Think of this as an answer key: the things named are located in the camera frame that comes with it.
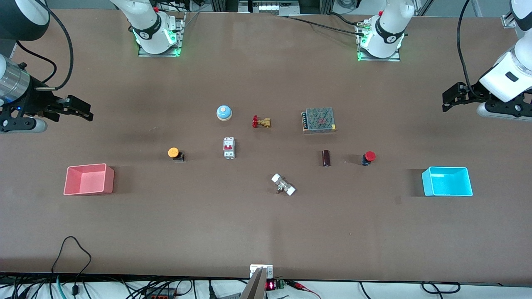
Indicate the red clip lead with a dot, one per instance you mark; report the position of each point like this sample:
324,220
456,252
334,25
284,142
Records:
300,285

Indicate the dark brown cylindrical capacitor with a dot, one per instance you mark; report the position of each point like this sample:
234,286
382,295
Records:
326,158

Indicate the metal valve white caps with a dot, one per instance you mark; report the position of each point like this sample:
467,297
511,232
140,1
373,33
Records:
283,185

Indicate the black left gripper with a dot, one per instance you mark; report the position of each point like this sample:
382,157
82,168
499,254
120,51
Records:
469,94

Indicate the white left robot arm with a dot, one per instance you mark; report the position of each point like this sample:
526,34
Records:
388,25

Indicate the red mushroom push button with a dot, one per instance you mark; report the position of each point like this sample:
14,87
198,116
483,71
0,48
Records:
369,156

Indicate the cyan plastic bin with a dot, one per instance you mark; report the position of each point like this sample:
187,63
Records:
447,185

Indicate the red digit display module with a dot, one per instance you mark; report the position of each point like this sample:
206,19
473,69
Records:
270,285

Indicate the white circuit breaker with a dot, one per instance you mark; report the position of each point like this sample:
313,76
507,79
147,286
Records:
229,147

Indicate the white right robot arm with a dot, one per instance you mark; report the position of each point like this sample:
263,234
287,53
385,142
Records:
145,20

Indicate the pink plastic bin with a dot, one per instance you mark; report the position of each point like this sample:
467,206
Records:
89,182

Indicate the silver metal bracket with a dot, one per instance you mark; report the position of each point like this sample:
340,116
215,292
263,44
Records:
268,272

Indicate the grey camera stand arm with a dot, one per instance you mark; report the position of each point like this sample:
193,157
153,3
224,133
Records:
255,286

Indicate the silver corner bracket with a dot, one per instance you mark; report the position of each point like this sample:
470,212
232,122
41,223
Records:
508,20

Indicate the aluminium frame device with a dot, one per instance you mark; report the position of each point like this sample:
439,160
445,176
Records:
270,7

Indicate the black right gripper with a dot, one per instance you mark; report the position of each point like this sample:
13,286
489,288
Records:
36,101

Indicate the yellow push button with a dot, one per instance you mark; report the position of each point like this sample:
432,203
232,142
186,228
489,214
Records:
173,153

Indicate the metal mesh power supply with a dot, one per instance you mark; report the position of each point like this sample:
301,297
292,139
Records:
320,120

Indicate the black power strip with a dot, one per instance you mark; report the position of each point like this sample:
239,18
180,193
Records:
160,296

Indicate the blue white call bell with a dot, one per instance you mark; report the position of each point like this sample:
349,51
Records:
224,112

